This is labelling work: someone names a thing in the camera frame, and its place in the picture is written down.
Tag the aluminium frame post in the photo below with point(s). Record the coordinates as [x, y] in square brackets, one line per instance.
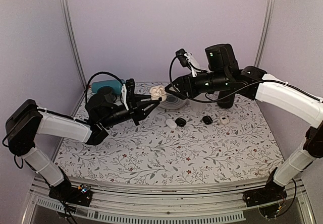
[264, 32]
[71, 37]

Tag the front aluminium rail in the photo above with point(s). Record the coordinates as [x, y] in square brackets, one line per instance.
[204, 203]

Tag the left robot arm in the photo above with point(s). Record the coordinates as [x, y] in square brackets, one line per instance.
[29, 120]

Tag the right aluminium frame post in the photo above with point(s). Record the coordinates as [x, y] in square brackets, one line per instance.
[264, 32]

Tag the floral patterned table mat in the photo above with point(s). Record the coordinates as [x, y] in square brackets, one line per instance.
[193, 154]

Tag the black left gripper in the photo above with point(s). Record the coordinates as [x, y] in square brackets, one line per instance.
[137, 111]

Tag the small black earbud case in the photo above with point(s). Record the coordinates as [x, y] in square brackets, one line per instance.
[207, 120]

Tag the left aluminium frame post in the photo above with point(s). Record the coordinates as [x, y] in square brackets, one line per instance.
[71, 37]

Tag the teal cylindrical speaker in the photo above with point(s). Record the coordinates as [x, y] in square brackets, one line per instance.
[115, 85]

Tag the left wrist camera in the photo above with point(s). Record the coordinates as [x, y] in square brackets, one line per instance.
[127, 94]

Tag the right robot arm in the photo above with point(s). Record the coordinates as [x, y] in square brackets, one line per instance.
[225, 77]

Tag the black glossy earbud case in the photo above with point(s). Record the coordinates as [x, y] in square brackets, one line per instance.
[180, 122]

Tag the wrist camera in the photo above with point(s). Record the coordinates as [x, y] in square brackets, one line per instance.
[187, 60]
[127, 94]

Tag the dark grey mug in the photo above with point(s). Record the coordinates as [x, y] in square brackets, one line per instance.
[108, 94]

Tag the black cylindrical cup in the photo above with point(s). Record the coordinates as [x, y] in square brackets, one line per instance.
[225, 99]

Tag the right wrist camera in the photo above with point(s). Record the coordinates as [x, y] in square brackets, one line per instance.
[187, 60]

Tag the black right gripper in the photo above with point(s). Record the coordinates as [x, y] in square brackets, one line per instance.
[180, 82]

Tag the beige earbud charging case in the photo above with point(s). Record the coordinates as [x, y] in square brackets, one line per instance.
[157, 92]

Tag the white oval earbud case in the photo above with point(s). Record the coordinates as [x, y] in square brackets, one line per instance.
[171, 124]

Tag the small beige earbud case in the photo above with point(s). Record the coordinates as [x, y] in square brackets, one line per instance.
[224, 120]

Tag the spiral patterned plate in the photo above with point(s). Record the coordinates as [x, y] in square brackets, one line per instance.
[172, 102]

